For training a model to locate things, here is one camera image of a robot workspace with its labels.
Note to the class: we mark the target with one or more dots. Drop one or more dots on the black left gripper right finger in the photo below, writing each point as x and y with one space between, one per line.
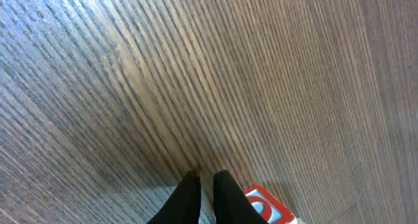
231 206

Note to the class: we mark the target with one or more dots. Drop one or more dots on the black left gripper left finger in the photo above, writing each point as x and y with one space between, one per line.
184 204

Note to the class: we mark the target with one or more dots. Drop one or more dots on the red M wooden block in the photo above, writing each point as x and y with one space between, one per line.
268 206

